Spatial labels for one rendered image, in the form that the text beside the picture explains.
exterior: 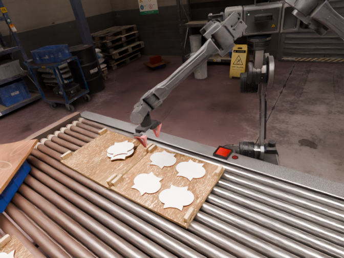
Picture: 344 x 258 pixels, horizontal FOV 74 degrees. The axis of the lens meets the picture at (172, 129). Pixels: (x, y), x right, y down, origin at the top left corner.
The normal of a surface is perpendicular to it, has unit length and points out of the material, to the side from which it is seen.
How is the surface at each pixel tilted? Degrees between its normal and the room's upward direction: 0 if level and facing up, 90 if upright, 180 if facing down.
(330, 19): 88
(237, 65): 77
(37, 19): 90
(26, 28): 90
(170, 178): 0
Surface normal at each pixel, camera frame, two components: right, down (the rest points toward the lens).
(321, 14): -0.26, 0.51
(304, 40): -0.49, 0.34
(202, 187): -0.13, -0.84
